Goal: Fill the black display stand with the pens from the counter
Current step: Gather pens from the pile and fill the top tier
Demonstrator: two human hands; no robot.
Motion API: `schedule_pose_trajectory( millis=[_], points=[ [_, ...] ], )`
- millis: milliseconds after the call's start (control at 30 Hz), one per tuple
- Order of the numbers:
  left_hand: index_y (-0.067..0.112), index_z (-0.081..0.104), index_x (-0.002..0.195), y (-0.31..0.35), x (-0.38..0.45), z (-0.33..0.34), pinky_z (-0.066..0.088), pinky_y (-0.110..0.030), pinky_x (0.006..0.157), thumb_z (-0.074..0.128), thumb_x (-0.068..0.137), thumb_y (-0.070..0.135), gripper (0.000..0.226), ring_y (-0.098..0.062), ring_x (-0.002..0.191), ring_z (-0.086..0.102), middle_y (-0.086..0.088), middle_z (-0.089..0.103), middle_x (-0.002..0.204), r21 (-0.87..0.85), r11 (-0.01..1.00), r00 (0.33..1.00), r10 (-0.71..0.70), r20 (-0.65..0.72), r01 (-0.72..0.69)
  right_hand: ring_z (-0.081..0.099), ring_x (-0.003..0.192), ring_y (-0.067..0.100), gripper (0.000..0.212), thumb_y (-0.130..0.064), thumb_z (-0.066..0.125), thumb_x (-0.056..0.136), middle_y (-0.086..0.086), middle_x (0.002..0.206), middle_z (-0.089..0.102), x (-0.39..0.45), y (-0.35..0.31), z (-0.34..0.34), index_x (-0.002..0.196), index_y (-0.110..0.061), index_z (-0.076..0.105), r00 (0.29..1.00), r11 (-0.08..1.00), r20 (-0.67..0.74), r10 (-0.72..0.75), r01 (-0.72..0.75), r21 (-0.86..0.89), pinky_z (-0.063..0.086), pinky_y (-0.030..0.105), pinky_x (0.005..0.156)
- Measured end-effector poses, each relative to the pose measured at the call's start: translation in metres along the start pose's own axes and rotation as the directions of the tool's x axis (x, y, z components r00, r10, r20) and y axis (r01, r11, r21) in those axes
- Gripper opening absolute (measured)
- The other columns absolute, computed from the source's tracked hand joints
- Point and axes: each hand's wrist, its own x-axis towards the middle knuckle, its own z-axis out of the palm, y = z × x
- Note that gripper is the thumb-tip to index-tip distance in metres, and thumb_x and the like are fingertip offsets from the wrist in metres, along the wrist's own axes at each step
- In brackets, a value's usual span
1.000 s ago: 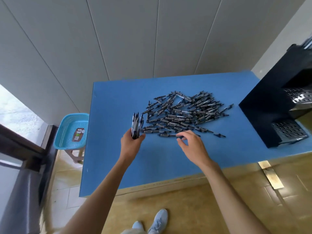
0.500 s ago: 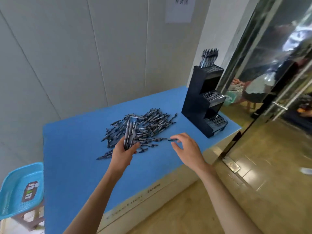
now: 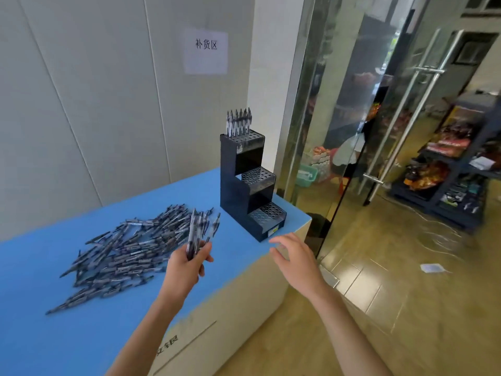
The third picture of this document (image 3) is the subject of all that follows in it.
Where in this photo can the steel framed glass partition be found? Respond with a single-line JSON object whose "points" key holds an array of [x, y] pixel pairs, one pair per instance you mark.
{"points": [[344, 74]]}

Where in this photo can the blue table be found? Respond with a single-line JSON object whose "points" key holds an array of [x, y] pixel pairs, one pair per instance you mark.
{"points": [[78, 340]]}

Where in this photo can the green plastic basket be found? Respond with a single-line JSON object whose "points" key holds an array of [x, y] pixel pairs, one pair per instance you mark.
{"points": [[306, 176]]}

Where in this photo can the frameless glass swing door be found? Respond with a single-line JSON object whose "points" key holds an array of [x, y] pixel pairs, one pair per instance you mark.
{"points": [[450, 172]]}

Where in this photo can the row of black pens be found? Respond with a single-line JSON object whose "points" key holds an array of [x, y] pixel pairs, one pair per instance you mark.
{"points": [[238, 123]]}

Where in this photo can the black tiered pen display stand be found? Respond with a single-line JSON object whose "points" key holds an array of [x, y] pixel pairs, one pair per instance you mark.
{"points": [[235, 184]]}

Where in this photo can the dark goods shelf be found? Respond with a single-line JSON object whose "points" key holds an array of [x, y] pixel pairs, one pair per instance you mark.
{"points": [[469, 215]]}

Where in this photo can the person's left hand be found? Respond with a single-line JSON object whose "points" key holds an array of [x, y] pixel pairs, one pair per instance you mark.
{"points": [[182, 274]]}

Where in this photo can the brass floor plate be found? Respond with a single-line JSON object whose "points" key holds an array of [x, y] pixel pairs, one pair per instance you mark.
{"points": [[329, 277]]}

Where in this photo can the pile of black pens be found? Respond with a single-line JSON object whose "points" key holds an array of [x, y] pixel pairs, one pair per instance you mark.
{"points": [[129, 250]]}

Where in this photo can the person's left forearm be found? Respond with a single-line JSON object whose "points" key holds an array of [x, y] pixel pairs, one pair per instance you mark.
{"points": [[145, 340]]}

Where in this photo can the person's right hand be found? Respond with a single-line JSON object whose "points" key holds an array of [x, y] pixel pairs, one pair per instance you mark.
{"points": [[301, 270]]}

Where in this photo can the white paper sign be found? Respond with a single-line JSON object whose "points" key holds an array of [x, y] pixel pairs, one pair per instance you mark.
{"points": [[205, 58]]}

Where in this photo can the white paper scrap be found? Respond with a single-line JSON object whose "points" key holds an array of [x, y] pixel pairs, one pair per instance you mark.
{"points": [[432, 268]]}

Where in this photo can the person's right forearm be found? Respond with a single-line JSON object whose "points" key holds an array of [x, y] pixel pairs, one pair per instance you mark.
{"points": [[348, 340]]}

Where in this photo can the pile of colourful snack packets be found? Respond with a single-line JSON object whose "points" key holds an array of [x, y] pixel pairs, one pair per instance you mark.
{"points": [[446, 146]]}

